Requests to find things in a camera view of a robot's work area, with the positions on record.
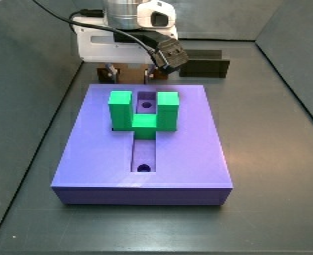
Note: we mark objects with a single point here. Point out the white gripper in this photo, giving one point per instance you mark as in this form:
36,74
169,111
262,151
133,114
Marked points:
101,47

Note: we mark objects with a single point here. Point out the brown wooden cross block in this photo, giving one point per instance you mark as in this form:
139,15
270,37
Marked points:
131,74

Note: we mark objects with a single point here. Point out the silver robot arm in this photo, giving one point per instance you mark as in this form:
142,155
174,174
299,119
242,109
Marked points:
134,16

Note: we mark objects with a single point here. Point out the dark grey fixture block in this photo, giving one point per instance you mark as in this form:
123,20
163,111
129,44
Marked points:
205,64

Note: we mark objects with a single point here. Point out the green U-shaped block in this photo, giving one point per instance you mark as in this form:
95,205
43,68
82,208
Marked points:
155,113

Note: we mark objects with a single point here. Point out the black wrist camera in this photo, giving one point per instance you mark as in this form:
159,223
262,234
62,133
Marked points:
166,51

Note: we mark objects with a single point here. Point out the purple base plate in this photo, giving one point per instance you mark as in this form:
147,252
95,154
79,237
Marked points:
109,168

